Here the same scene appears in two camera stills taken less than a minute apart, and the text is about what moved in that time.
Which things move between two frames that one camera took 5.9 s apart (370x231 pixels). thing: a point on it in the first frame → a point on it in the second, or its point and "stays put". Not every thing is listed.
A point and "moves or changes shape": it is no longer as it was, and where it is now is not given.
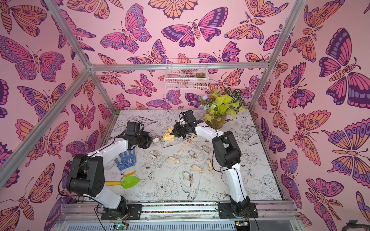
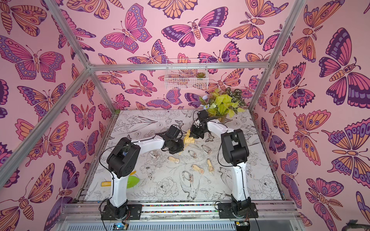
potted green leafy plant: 218,105 stays put
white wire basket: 186,74 stays put
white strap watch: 206,149 stays put
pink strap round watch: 192,153 stays put
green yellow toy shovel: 127,182 stays put
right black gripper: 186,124 → 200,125
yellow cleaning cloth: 167,136 moves or changes shape
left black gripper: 149,138 → 181,147
